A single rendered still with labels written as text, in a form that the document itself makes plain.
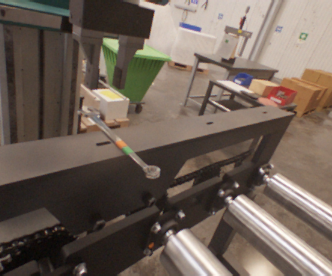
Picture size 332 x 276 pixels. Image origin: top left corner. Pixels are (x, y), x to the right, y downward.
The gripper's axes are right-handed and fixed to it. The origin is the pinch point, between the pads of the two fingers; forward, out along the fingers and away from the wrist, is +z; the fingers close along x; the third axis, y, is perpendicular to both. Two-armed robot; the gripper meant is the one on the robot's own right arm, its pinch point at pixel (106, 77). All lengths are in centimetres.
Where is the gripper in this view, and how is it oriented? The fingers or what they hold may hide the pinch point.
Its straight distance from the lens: 47.3
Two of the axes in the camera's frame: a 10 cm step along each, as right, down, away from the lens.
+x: -7.4, 1.4, -6.6
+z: -2.4, 8.7, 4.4
